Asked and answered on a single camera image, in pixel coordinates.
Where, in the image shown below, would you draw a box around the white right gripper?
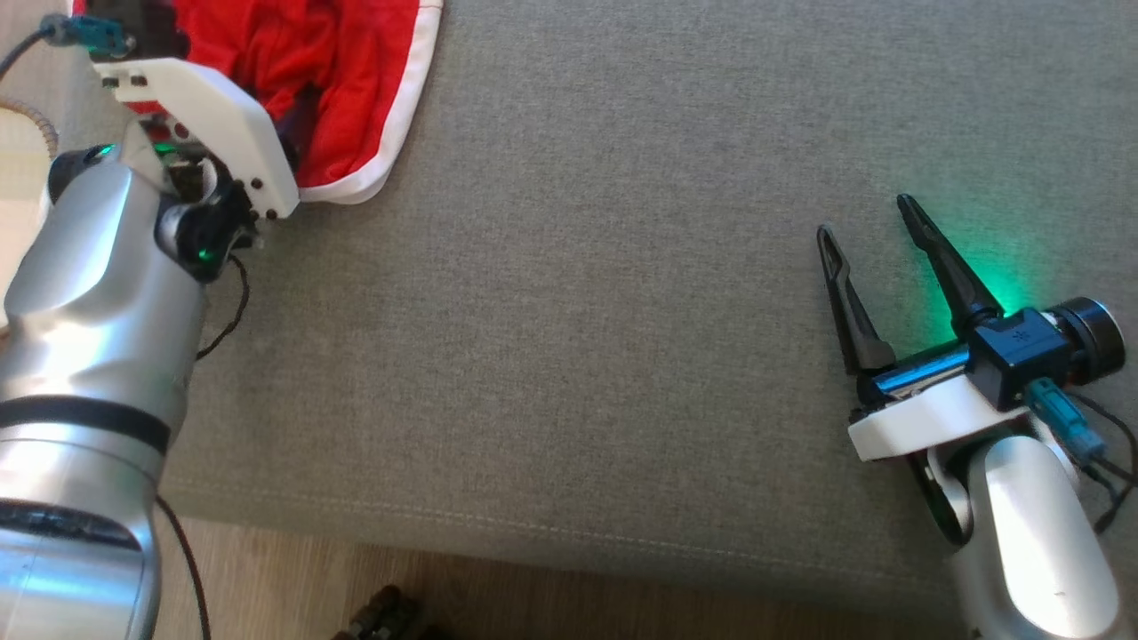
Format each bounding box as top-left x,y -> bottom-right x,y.
816,193 -> 1039,463

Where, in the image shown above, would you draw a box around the red shorts with white trim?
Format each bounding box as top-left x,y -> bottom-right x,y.
71,0 -> 444,206

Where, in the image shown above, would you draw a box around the grey corrugated conduit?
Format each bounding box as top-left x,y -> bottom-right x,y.
0,96 -> 60,159

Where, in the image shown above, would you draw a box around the right camera cable teal plug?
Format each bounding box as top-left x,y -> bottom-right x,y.
1022,378 -> 1138,534

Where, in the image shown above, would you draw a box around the left camera cable teal plug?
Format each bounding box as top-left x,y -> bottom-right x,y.
0,13 -> 134,81

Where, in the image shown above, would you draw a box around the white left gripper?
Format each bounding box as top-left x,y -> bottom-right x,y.
93,57 -> 301,222

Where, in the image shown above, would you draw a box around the camera cable teal plug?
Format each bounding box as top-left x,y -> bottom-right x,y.
1022,378 -> 1138,534
0,13 -> 134,81

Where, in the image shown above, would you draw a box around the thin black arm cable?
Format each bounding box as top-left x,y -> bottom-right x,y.
156,253 -> 252,640

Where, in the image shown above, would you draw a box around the grey fabric sofa seat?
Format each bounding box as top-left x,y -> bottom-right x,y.
53,0 -> 1138,623

